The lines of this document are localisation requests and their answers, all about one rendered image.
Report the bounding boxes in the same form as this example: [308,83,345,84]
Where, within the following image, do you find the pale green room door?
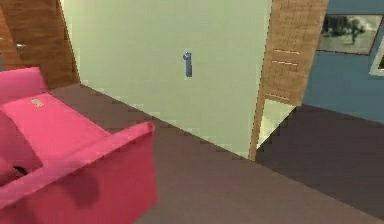
[59,0,273,159]

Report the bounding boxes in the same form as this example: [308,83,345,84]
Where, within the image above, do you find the light wooden room door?
[248,0,330,162]

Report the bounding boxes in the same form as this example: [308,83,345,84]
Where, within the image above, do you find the pink armchair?
[0,66,158,224]

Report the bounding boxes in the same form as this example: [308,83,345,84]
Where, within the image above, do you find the brown wooden room door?
[0,0,81,90]

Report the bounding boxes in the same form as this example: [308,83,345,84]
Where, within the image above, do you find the dark framed picture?
[316,14,384,56]

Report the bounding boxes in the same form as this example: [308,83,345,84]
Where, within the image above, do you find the white framed window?
[369,44,384,77]

